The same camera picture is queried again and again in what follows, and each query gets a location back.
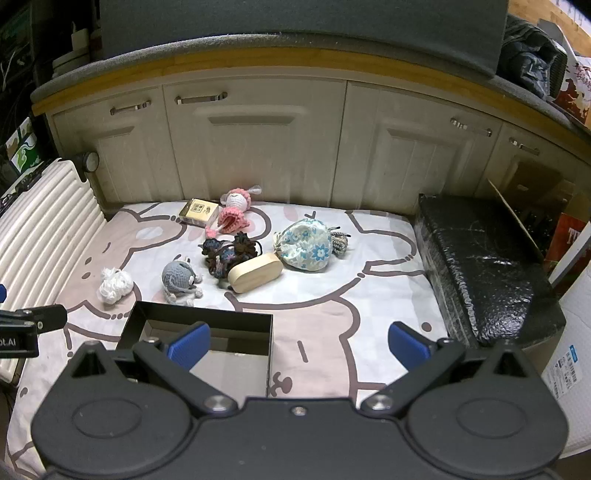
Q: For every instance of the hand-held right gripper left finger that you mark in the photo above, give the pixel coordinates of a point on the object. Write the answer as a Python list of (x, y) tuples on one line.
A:
[(189, 345)]

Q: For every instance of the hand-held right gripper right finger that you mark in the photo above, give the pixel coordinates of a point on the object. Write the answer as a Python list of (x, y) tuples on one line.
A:
[(407, 345)]

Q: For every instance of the black box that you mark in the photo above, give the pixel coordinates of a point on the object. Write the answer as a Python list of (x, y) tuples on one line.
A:
[(198, 316)]

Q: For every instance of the grey crochet toy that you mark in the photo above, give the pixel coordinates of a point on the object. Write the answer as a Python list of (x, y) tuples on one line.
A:
[(178, 277)]

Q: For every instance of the white yarn ball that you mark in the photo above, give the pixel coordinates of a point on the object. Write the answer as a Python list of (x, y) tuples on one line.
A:
[(114, 285)]

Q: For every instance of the oval wooden case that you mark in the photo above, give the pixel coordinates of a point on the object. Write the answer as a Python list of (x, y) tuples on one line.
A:
[(255, 274)]

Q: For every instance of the dark scrunchie bundle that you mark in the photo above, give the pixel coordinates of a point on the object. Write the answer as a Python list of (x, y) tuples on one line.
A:
[(231, 249)]

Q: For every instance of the small yellow printed box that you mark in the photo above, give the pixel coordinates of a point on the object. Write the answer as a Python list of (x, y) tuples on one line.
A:
[(198, 211)]

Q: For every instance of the pink crochet doll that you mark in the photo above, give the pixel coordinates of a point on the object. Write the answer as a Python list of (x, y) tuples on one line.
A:
[(233, 210)]

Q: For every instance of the blue floral fabric pouch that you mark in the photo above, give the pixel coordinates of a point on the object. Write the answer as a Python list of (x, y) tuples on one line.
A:
[(304, 244)]

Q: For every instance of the bear printed blanket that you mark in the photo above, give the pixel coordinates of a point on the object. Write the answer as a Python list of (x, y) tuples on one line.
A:
[(369, 295)]

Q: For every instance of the white ribbed suitcase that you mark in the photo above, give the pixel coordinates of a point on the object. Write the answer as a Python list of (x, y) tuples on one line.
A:
[(46, 217)]

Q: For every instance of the black wrapped package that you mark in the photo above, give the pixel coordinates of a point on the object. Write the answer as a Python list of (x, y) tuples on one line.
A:
[(489, 272)]

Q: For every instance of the green and white printed box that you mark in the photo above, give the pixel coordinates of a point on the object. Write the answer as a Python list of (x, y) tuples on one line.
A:
[(25, 147)]

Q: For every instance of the white labelled carton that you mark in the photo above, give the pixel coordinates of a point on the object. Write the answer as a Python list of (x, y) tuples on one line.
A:
[(572, 350)]

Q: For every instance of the white cabinet door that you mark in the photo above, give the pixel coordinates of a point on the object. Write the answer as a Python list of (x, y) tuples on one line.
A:
[(134, 152), (406, 170), (258, 157), (512, 170)]

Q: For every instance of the brown cardboard box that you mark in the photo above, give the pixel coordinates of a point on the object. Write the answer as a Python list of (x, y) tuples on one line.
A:
[(540, 198)]

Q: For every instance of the white container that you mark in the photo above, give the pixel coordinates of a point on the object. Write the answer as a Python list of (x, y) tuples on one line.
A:
[(74, 55)]

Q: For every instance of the grey bench cushion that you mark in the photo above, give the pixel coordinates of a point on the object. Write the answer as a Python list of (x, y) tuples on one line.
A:
[(231, 50)]

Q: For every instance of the red and white printed box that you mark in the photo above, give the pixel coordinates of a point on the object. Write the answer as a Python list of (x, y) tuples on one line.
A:
[(575, 87)]

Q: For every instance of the dark jacket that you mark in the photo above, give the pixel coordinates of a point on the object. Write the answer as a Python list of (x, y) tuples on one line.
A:
[(531, 55)]

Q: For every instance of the dark grey back cushion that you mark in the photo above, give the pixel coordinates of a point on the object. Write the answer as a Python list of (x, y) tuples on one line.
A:
[(300, 27)]

